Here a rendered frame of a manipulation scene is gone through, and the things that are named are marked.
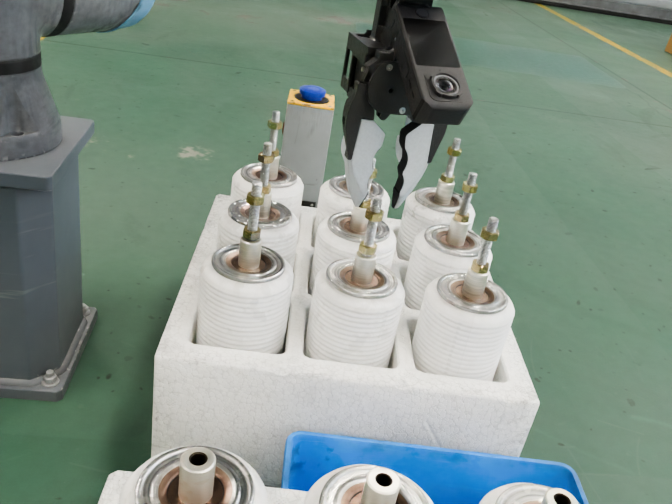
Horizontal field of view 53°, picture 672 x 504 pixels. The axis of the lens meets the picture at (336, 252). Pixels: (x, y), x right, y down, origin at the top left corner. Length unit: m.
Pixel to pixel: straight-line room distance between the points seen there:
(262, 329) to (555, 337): 0.63
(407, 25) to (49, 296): 0.52
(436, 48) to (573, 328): 0.75
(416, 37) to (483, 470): 0.44
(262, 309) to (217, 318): 0.05
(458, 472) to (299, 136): 0.54
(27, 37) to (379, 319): 0.46
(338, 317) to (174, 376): 0.17
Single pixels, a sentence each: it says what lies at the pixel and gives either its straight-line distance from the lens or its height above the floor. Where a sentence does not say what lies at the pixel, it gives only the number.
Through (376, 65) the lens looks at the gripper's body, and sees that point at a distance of 0.61.
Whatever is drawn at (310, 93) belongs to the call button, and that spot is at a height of 0.33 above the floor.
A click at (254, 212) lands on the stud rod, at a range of 0.67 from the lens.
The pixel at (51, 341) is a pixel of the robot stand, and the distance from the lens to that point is 0.90.
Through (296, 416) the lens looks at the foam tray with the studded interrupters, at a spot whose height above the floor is 0.12.
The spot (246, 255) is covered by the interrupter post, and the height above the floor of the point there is 0.27.
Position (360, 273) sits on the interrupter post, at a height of 0.26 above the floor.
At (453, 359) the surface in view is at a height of 0.20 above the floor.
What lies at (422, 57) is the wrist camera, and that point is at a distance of 0.58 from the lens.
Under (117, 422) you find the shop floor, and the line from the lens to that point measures 0.89.
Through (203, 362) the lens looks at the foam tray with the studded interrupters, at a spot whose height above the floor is 0.18.
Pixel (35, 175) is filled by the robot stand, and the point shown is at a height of 0.30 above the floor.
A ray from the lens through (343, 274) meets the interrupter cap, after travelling 0.71.
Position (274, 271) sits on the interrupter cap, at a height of 0.25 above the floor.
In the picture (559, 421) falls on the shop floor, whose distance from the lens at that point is 1.03.
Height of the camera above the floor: 0.61
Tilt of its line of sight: 28 degrees down
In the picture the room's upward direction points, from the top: 10 degrees clockwise
